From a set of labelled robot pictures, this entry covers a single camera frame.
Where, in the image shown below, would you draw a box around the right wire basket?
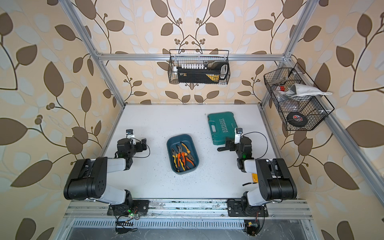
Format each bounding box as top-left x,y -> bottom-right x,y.
264,63 -> 335,131

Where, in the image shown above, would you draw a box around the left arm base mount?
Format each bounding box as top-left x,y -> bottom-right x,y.
107,200 -> 150,218

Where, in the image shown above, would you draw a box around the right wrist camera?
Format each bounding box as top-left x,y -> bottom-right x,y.
234,128 -> 243,144

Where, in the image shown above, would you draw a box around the orange long nose pliers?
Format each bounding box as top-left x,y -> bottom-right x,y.
177,143 -> 196,170

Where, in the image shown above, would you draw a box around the teal plastic storage box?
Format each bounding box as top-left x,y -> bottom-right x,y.
167,134 -> 200,175

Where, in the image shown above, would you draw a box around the wire basket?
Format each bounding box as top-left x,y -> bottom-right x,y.
264,63 -> 335,131
168,49 -> 231,85

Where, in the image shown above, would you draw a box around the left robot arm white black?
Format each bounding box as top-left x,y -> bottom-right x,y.
64,137 -> 150,210

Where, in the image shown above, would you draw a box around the yellow tape measure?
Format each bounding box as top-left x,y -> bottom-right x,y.
252,174 -> 258,184

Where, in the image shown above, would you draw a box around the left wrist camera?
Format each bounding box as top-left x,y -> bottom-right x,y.
126,129 -> 135,139

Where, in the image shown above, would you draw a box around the back wire basket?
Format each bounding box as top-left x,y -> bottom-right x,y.
168,49 -> 231,85

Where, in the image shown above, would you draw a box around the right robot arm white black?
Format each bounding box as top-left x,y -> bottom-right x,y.
218,137 -> 297,210

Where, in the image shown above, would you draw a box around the orange handled pliers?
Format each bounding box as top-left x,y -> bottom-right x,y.
178,152 -> 186,171

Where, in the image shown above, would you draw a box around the black yellow tool box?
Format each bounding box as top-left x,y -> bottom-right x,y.
174,62 -> 230,84

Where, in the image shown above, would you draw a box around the grey cloth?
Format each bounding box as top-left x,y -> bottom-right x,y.
285,84 -> 333,97

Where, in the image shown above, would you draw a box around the black red wheel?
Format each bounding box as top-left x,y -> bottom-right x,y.
287,112 -> 308,128

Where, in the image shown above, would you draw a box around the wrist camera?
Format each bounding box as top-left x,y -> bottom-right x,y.
126,129 -> 135,139
234,128 -> 243,144

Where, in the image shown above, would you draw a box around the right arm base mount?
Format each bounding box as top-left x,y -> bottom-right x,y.
227,199 -> 269,218

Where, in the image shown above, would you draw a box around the yellow black combination pliers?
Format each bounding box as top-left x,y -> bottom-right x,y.
171,148 -> 180,172

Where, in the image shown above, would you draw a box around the green tool case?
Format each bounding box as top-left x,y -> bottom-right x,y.
207,112 -> 238,146

